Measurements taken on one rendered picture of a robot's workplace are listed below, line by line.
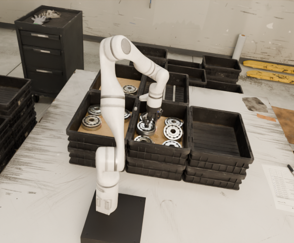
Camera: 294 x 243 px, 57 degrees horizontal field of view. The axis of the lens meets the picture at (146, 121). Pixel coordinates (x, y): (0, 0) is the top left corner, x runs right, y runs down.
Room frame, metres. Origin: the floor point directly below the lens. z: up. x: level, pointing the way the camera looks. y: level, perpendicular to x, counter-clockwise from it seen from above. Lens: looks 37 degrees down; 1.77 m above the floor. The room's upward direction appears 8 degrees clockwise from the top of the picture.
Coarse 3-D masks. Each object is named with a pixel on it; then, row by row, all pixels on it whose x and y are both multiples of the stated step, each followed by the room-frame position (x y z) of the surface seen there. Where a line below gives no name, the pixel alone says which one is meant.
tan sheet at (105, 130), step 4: (104, 120) 1.23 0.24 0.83; (104, 124) 1.19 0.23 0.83; (124, 124) 1.21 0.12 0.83; (128, 124) 1.22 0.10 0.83; (80, 128) 1.13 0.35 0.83; (100, 128) 1.15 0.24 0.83; (104, 128) 1.16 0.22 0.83; (108, 128) 1.16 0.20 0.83; (124, 128) 1.18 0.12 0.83; (84, 132) 1.10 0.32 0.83; (88, 132) 1.11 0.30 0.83; (92, 132) 1.11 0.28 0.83; (96, 132) 1.11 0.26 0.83; (100, 132) 1.12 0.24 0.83; (104, 132) 1.12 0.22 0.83; (108, 132) 1.13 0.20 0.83; (124, 132) 1.15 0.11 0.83; (112, 136) 1.10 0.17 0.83; (124, 136) 1.11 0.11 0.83
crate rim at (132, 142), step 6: (138, 102) 1.31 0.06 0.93; (162, 102) 1.35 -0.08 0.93; (168, 102) 1.35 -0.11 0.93; (138, 108) 1.24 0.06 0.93; (132, 126) 1.08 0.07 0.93; (132, 132) 1.03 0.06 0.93; (132, 144) 0.96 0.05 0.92; (138, 144) 0.96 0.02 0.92; (144, 144) 0.96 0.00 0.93; (150, 144) 0.96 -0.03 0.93; (156, 144) 0.97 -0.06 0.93; (168, 150) 0.96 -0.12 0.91; (174, 150) 0.96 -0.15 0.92; (180, 150) 0.96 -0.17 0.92; (186, 150) 0.96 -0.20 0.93
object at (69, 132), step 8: (128, 96) 1.36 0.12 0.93; (80, 104) 1.21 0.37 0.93; (136, 104) 1.29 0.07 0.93; (72, 120) 1.07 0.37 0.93; (128, 128) 1.08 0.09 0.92; (80, 136) 0.97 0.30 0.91; (88, 136) 0.97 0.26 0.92; (96, 136) 0.97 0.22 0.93; (104, 136) 0.97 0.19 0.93; (128, 136) 1.00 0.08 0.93
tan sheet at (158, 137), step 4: (160, 120) 1.30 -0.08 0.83; (164, 120) 1.31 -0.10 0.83; (156, 124) 1.26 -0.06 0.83; (160, 124) 1.26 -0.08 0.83; (136, 128) 1.19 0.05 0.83; (160, 128) 1.23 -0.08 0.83; (136, 132) 1.16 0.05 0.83; (156, 132) 1.19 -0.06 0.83; (160, 132) 1.19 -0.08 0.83; (136, 136) 1.12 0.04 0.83; (152, 136) 1.14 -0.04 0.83; (156, 136) 1.15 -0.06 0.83; (160, 136) 1.15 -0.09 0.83; (156, 140) 1.12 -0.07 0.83; (160, 140) 1.12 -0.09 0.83; (164, 140) 1.12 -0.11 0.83; (180, 140) 1.14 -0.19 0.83; (180, 144) 1.11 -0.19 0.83
